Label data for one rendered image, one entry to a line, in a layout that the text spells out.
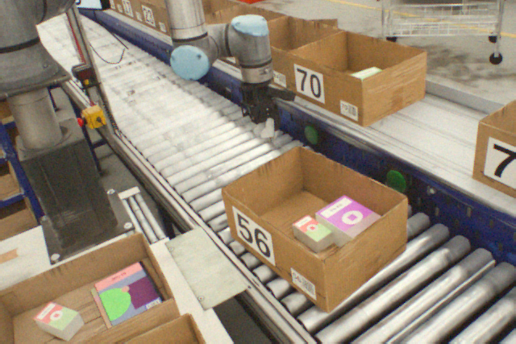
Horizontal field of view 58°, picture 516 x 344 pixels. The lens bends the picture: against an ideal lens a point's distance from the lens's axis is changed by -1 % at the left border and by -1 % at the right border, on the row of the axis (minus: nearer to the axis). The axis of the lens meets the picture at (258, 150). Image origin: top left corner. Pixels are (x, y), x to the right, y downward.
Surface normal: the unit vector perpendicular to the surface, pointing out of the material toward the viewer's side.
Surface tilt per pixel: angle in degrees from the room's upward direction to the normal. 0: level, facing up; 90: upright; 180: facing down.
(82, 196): 90
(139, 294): 0
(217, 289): 0
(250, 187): 90
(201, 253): 0
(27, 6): 93
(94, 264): 89
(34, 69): 71
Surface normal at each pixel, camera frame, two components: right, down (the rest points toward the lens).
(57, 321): -0.15, -0.84
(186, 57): -0.18, 0.57
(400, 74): 0.55, 0.37
